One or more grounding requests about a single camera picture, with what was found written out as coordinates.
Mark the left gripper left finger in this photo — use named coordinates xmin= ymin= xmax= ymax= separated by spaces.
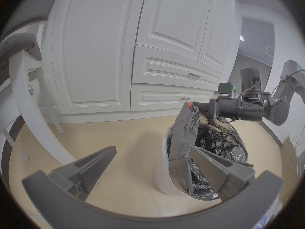
xmin=51 ymin=146 xmax=118 ymax=202

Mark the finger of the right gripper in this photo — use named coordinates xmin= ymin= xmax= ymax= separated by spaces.
xmin=196 ymin=103 xmax=211 ymax=116

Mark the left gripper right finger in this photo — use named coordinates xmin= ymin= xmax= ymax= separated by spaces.
xmin=190 ymin=146 xmax=256 ymax=202

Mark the black plastic bag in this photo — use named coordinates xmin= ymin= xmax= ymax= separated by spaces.
xmin=167 ymin=101 xmax=253 ymax=201

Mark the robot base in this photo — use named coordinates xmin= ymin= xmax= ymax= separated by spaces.
xmin=254 ymin=195 xmax=284 ymax=229

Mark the white trash bin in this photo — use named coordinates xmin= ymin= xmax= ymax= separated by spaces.
xmin=154 ymin=124 xmax=193 ymax=195

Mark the white chair with grey cushions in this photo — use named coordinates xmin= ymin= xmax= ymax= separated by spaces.
xmin=0 ymin=0 xmax=77 ymax=166

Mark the white wardrobe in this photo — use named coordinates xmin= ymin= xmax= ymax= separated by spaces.
xmin=42 ymin=0 xmax=239 ymax=115

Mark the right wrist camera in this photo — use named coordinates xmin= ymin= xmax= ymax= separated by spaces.
xmin=218 ymin=82 xmax=235 ymax=100

